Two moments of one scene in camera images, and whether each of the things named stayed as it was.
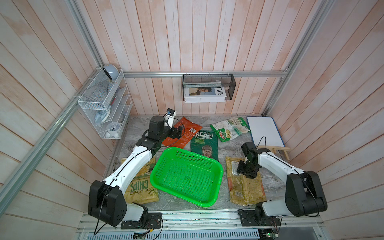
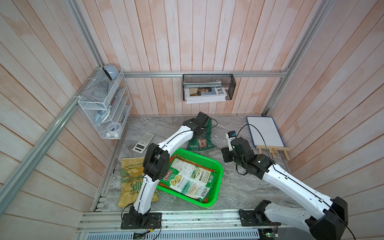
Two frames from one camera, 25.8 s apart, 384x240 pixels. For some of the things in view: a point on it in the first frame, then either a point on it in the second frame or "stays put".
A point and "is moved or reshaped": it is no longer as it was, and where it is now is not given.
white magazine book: (204, 92) stays put
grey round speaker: (112, 71) stays put
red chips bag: (189, 129) is moved or reshaped
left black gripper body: (171, 132) to (202, 133)
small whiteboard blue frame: (261, 126) stays put
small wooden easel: (275, 148) stays put
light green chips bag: (228, 129) to (189, 180)
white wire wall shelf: (108, 103) stays put
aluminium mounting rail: (202, 220) stays put
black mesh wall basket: (210, 80) stays put
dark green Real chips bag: (205, 143) is moved or reshaped
